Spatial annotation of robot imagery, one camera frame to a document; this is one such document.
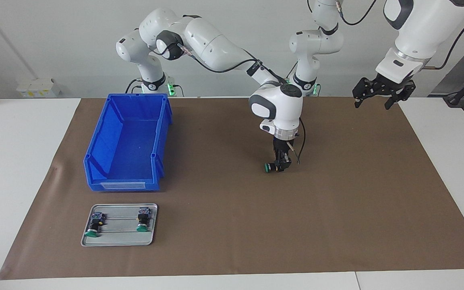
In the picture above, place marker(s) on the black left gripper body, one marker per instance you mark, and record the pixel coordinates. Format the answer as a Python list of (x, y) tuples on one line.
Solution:
[(387, 85)]

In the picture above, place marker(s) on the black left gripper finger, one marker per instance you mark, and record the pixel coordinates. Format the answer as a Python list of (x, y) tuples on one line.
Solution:
[(363, 89), (405, 90)]

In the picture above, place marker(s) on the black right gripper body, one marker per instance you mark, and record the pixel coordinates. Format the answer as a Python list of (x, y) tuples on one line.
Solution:
[(283, 145)]

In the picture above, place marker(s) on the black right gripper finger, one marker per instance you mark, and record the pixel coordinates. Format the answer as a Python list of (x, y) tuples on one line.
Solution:
[(288, 161), (279, 157)]

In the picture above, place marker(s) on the green push button switch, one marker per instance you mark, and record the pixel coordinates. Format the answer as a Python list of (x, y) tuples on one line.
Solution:
[(143, 219), (95, 223), (268, 167)]

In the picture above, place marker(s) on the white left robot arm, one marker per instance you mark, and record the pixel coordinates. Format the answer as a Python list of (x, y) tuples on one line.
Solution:
[(417, 28)]

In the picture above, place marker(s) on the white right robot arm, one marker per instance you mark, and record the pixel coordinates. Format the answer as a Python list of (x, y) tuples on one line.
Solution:
[(216, 40)]

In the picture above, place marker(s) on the brown paper table mat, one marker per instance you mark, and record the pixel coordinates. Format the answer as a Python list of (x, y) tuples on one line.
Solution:
[(236, 221)]

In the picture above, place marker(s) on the blue plastic storage bin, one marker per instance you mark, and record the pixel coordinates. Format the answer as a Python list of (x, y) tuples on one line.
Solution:
[(127, 141)]

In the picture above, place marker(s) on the grey metal tray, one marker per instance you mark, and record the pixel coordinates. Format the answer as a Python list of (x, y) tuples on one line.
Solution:
[(121, 237)]

